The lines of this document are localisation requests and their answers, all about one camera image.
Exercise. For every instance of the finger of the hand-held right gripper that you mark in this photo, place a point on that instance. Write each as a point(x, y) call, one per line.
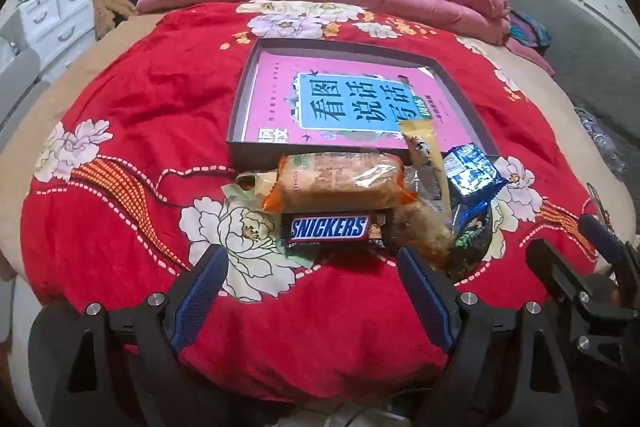
point(550, 267)
point(612, 252)

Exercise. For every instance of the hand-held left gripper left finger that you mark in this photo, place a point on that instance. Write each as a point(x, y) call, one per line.
point(200, 302)

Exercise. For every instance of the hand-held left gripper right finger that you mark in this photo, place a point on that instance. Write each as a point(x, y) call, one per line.
point(425, 299)

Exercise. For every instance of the clear brown pastry packet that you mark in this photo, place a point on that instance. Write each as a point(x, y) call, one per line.
point(420, 232)

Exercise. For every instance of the green seaweed packet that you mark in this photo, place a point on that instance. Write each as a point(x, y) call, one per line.
point(467, 242)

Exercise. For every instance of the blue cookie packet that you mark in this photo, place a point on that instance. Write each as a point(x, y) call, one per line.
point(472, 177)

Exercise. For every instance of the brown chocolate bar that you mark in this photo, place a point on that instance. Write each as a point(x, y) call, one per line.
point(325, 229)

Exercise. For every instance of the light green pastry packet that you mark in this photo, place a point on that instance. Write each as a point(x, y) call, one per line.
point(245, 187)

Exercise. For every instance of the orange bread packet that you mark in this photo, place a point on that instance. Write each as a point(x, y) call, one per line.
point(340, 182)

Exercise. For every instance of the yellow wafer packet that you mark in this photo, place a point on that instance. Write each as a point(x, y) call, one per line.
point(425, 152)

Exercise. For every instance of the dark cardboard tray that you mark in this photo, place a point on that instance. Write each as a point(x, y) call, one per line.
point(350, 46)

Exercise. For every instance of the silver crinkled plastic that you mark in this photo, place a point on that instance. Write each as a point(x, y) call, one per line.
point(600, 142)

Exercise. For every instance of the red floral blanket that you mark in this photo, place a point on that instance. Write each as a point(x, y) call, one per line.
point(150, 107)

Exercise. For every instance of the pink book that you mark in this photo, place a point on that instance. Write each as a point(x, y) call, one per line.
point(270, 107)

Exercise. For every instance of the grey quilted headboard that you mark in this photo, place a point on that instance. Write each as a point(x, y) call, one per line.
point(575, 32)

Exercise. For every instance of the colourful striped cloth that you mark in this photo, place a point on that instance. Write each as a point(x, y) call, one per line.
point(530, 32)

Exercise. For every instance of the brown knitted blanket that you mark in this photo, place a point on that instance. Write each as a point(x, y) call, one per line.
point(107, 14)

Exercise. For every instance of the white drawer cabinet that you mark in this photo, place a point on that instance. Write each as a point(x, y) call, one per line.
point(55, 17)

